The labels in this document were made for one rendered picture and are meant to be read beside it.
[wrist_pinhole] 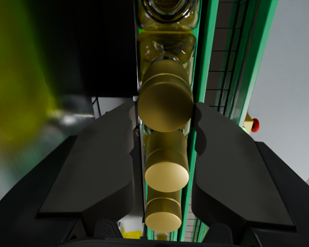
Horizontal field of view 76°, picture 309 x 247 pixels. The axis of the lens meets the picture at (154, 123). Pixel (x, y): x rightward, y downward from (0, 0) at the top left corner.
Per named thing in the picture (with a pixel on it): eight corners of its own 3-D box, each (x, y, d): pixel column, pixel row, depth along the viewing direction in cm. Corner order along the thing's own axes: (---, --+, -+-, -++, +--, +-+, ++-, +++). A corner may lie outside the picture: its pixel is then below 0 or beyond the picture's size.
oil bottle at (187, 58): (150, 15, 34) (131, 37, 16) (184, 15, 34) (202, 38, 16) (151, 50, 37) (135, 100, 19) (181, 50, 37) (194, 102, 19)
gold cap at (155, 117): (141, 59, 14) (133, 80, 11) (191, 59, 14) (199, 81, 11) (143, 102, 16) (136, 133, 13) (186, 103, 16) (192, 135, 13)
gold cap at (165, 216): (147, 172, 21) (142, 210, 17) (181, 174, 21) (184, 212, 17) (147, 194, 23) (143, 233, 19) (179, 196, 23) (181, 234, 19)
